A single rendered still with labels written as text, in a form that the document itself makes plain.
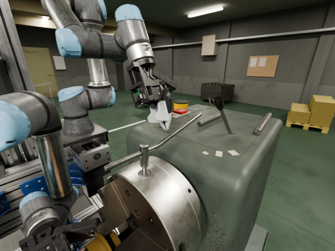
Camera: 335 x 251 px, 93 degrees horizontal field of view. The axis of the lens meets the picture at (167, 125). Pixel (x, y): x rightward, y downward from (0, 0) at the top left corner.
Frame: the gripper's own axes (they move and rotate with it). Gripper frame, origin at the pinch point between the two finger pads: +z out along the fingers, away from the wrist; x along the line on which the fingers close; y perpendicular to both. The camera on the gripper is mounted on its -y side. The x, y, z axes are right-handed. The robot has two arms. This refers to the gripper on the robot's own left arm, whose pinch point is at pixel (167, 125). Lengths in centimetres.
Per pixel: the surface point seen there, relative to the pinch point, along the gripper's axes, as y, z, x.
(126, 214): 19.2, 18.9, -5.7
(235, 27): -659, -228, -161
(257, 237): -48, 83, -4
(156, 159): 7.2, 8.4, -1.5
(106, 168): 23.4, 2.9, 3.4
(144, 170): 14.1, 8.3, 1.7
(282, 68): -650, -24, -48
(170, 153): 1.2, 8.9, -1.1
